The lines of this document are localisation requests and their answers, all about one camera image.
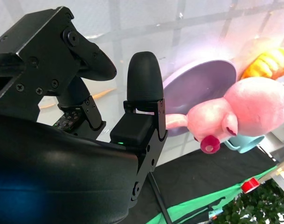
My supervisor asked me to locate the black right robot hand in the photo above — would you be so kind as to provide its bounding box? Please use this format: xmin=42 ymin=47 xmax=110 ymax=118
xmin=0 ymin=6 xmax=168 ymax=224

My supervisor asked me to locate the pink plush doll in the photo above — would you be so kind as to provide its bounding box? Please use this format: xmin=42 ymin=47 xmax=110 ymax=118
xmin=165 ymin=77 xmax=284 ymax=154

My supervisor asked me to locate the purple round plate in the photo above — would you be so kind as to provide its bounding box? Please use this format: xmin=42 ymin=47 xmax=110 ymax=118
xmin=162 ymin=60 xmax=237 ymax=136

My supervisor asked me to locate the black backdrop cloth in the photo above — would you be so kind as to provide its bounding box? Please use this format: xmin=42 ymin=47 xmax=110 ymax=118
xmin=118 ymin=144 xmax=279 ymax=224

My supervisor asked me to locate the green cloth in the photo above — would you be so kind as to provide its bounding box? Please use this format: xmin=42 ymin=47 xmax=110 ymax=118
xmin=151 ymin=167 xmax=278 ymax=224

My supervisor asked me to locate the light blue mug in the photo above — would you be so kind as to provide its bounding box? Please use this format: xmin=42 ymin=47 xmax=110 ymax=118
xmin=224 ymin=134 xmax=266 ymax=154

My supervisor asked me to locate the red tape roll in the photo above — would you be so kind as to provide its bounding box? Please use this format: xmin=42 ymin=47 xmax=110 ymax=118
xmin=241 ymin=177 xmax=260 ymax=194

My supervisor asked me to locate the green leafy plant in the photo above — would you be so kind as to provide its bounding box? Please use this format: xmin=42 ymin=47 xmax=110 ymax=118
xmin=216 ymin=179 xmax=284 ymax=224

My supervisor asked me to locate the orange white striped pumpkin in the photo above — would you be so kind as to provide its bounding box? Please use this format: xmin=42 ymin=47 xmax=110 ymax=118
xmin=241 ymin=47 xmax=284 ymax=80

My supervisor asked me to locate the black hanging cable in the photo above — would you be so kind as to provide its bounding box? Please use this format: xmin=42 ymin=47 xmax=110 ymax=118
xmin=147 ymin=174 xmax=173 ymax=224

